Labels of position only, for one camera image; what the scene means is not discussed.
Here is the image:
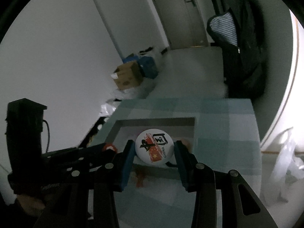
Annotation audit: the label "black hanging jacket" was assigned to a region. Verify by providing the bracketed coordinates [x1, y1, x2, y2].
[207, 0, 267, 101]

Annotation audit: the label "grey cardboard box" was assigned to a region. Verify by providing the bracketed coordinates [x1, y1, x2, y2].
[101, 117, 195, 180]

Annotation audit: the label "teal plaid tablecloth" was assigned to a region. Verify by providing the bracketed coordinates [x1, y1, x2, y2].
[92, 98, 262, 227]

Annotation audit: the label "striped shirt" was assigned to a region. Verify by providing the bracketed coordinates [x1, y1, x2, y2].
[209, 12, 238, 46]

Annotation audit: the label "brown cardboard box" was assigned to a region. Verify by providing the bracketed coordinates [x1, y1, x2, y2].
[111, 61, 143, 91]

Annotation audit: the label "white china pin badge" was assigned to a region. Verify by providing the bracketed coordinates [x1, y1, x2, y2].
[135, 129, 174, 166]

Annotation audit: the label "left hand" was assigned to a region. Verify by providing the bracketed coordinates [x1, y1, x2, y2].
[17, 195, 45, 215]

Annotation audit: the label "blue storage box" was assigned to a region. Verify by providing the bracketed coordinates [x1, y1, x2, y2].
[122, 54, 159, 79]

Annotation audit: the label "pink plush charm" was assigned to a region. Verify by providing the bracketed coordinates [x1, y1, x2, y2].
[181, 139, 193, 153]

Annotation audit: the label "grey door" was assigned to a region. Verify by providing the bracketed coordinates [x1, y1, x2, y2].
[153, 0, 208, 49]

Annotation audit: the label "white plastic bags on floor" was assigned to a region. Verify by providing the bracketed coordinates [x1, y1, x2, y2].
[99, 89, 133, 117]

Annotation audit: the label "white plastic bag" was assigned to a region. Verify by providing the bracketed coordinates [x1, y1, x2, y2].
[263, 128, 303, 206]

